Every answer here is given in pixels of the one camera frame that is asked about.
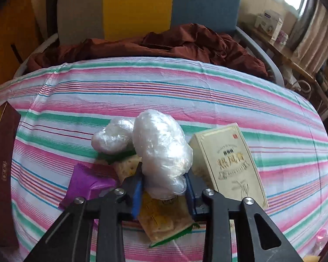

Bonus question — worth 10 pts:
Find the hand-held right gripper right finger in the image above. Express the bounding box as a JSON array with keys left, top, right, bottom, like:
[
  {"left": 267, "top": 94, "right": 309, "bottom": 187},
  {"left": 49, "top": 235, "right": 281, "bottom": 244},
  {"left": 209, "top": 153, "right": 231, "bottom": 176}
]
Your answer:
[{"left": 184, "top": 169, "right": 304, "bottom": 262}]

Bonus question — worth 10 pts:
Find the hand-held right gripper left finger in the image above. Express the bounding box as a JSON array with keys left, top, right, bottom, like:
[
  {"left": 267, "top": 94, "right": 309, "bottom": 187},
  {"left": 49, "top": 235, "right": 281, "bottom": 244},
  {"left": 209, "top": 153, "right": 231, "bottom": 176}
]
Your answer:
[{"left": 23, "top": 169, "right": 145, "bottom": 262}]

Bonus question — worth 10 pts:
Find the large clear plastic bag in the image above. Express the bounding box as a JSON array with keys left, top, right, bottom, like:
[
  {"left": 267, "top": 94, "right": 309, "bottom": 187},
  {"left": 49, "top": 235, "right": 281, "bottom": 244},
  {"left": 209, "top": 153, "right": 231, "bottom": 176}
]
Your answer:
[{"left": 133, "top": 109, "right": 194, "bottom": 200}]

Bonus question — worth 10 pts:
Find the cream carton box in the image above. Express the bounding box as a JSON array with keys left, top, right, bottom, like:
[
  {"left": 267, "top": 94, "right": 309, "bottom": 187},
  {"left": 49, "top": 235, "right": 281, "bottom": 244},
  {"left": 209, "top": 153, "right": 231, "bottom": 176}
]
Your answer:
[{"left": 188, "top": 123, "right": 269, "bottom": 209}]

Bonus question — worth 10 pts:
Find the maroon gift box gold lining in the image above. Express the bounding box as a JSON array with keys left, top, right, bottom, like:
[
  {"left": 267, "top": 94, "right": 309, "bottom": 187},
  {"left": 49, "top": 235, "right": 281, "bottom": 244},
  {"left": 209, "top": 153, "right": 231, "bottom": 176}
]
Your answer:
[{"left": 0, "top": 101, "right": 22, "bottom": 249}]

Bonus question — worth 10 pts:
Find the yellow cracker packet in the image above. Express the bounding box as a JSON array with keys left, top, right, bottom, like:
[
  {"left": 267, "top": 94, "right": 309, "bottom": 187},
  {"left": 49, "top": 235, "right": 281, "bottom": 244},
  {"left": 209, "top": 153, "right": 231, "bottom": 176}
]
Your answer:
[
  {"left": 97, "top": 149, "right": 143, "bottom": 186},
  {"left": 138, "top": 191, "right": 200, "bottom": 249}
]

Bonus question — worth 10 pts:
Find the purple snack packet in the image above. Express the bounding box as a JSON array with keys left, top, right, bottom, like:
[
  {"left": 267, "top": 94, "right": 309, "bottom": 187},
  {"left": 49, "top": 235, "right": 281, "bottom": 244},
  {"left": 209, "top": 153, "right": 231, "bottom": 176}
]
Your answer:
[{"left": 59, "top": 162, "right": 119, "bottom": 210}]

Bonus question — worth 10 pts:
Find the small clear plastic bag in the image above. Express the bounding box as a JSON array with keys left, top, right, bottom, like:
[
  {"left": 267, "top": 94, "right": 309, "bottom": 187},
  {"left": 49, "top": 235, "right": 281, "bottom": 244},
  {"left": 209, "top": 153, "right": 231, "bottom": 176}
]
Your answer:
[{"left": 91, "top": 117, "right": 137, "bottom": 155}]

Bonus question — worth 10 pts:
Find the pink plastic item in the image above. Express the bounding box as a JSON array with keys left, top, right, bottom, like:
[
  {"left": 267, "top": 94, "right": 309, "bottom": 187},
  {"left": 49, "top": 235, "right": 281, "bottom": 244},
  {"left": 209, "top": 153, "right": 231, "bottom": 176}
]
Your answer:
[{"left": 314, "top": 228, "right": 328, "bottom": 252}]

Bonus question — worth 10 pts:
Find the maroon quilt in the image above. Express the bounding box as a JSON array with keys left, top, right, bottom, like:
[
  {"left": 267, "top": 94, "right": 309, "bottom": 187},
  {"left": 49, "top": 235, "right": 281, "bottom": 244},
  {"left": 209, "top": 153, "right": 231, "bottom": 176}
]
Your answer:
[{"left": 27, "top": 23, "right": 268, "bottom": 81}]

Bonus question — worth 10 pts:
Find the wooden side table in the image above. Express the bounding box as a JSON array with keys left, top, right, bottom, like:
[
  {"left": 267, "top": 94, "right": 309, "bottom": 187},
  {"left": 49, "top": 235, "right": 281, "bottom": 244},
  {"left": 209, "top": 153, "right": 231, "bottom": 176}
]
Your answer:
[{"left": 241, "top": 24, "right": 328, "bottom": 110}]

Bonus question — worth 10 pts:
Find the small purple jar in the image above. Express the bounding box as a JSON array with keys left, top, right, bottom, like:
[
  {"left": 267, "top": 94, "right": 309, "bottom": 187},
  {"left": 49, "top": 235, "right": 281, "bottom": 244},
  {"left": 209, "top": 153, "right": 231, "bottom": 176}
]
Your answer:
[{"left": 275, "top": 30, "right": 289, "bottom": 45}]

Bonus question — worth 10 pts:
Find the white carton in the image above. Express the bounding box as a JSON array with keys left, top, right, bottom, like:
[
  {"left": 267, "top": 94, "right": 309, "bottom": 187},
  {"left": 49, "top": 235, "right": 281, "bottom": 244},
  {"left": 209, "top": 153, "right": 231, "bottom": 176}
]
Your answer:
[{"left": 254, "top": 9, "right": 283, "bottom": 43}]

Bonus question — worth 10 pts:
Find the wooden wardrobe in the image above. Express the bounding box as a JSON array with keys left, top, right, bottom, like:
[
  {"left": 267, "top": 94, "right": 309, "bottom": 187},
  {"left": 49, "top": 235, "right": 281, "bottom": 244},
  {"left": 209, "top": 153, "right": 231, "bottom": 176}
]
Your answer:
[{"left": 0, "top": 0, "right": 48, "bottom": 96}]

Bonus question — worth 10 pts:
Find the beige striped curtain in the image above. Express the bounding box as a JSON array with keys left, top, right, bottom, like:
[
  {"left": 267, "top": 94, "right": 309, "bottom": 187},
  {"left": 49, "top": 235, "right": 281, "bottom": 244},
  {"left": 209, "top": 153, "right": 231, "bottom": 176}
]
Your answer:
[{"left": 292, "top": 0, "right": 328, "bottom": 74}]

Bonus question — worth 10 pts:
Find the white cable loop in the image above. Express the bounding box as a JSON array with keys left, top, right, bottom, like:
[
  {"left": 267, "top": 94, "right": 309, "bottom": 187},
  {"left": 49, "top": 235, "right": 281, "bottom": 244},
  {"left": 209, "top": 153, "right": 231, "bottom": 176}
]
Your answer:
[{"left": 289, "top": 80, "right": 312, "bottom": 94}]

